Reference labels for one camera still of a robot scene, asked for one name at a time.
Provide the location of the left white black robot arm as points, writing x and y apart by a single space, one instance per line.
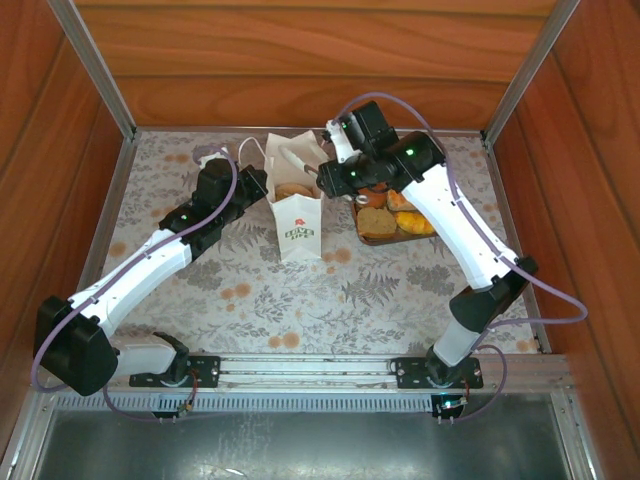
135 270

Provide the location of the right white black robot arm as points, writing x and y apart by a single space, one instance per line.
460 225

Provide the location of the brown wholegrain bread slice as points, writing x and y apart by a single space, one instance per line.
376 221

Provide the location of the yellow twisted bread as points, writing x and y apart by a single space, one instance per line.
414 222

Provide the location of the round dark brown bun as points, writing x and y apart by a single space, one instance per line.
375 197

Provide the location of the braided golden pastry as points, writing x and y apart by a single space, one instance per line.
400 201

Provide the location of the brown rectangular tray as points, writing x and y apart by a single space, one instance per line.
390 240

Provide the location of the floral fern tablecloth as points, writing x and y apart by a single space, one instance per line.
250 310

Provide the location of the grey metal sheet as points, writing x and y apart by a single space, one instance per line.
300 450

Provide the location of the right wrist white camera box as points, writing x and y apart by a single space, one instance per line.
345 145

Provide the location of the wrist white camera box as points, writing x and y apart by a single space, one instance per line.
207 161
345 145

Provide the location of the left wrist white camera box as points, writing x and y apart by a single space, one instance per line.
207 161

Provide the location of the long aluminium frame bar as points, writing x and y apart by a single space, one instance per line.
175 129

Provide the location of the aluminium frame post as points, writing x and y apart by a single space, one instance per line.
530 70
95 70

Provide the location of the aluminium mounting rail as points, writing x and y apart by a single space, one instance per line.
310 367

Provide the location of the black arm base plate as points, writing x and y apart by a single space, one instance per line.
407 372
205 370

